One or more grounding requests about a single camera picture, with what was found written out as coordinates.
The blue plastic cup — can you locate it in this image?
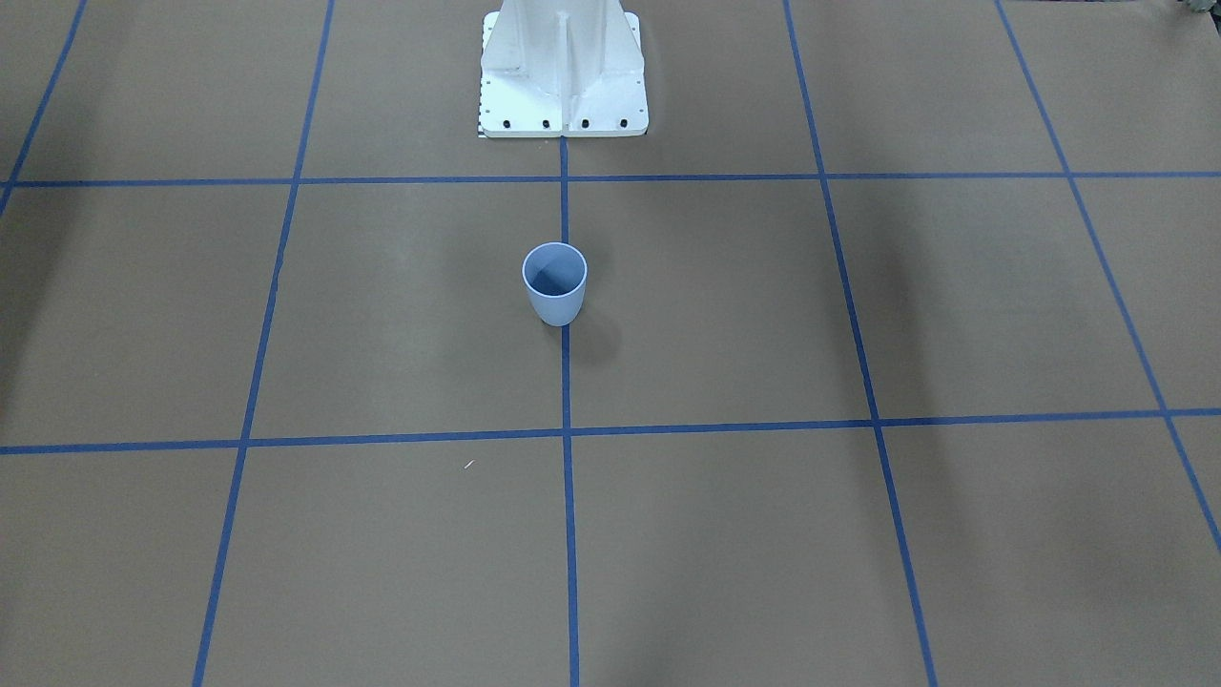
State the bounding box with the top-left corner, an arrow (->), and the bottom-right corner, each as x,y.
523,240 -> 590,327

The white camera stand base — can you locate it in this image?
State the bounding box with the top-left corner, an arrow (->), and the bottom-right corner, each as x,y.
477,1 -> 650,138

